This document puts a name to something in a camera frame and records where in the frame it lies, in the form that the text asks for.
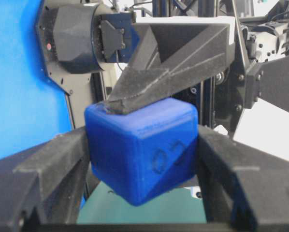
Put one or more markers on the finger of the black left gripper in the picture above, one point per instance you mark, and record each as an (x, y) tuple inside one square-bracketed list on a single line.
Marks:
[(169, 58)]

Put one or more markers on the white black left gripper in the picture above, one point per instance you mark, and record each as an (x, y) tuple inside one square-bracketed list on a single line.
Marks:
[(261, 66)]

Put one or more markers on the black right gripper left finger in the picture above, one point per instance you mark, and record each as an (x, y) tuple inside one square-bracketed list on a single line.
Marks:
[(45, 183)]

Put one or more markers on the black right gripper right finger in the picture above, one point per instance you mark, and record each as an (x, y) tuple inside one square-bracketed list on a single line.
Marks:
[(242, 186)]

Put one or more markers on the blue block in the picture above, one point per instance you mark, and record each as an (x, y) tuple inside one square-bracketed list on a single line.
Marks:
[(146, 153)]

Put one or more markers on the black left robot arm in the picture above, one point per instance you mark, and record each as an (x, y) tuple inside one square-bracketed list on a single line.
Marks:
[(86, 45)]

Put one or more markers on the green backdrop sheet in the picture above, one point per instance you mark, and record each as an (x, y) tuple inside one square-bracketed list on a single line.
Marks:
[(175, 206)]

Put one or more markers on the blue table mat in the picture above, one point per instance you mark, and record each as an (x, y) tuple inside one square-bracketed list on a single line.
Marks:
[(32, 108)]

